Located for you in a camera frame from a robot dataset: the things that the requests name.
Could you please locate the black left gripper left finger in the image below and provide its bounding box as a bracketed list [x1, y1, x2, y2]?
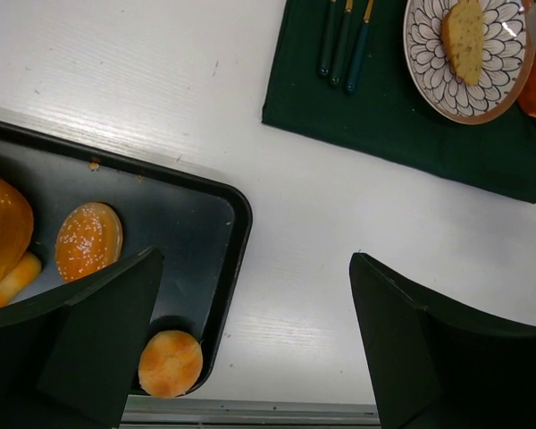
[0, 248, 163, 428]

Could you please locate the dark green placemat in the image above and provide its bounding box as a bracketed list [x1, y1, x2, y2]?
[262, 1, 536, 203]

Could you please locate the gold fork green handle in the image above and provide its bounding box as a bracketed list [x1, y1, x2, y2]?
[329, 0, 354, 88]

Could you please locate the sesame bun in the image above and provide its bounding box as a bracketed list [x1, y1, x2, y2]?
[55, 202, 123, 282]

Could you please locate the aluminium rail front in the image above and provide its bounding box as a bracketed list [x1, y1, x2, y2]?
[120, 395, 381, 428]

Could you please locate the gold knife green handle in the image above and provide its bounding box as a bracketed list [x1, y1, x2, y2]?
[318, 0, 337, 78]

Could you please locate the round bread roll right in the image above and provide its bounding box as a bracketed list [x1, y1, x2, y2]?
[138, 330, 204, 399]

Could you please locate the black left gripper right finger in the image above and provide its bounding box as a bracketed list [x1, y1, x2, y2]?
[349, 253, 536, 428]

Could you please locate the seeded bread slice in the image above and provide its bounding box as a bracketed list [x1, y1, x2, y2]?
[440, 0, 484, 86]

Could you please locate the large orange brioche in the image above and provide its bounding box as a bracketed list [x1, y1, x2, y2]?
[0, 178, 34, 282]

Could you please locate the floral patterned plate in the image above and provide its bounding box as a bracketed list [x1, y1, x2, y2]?
[403, 1, 535, 125]

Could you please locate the black baking tray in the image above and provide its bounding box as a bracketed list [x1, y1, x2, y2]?
[0, 122, 253, 383]

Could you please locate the gold spoon green handle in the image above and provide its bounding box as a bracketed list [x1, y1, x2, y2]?
[345, 0, 374, 95]

